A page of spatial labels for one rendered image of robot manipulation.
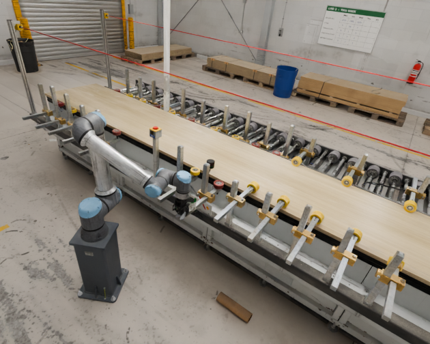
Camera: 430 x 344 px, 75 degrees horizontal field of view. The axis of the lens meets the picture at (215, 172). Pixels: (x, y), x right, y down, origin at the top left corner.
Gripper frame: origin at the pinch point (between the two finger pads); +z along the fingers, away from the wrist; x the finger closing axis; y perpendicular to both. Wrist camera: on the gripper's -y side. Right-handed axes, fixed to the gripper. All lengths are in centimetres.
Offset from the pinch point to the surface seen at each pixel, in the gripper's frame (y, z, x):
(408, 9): -740, -168, 15
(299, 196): -71, -10, 56
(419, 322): -45, 19, 151
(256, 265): -55, 63, 43
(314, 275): -28, 11, 89
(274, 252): -27, 12, 61
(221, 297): -16, 74, 34
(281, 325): -32, 81, 83
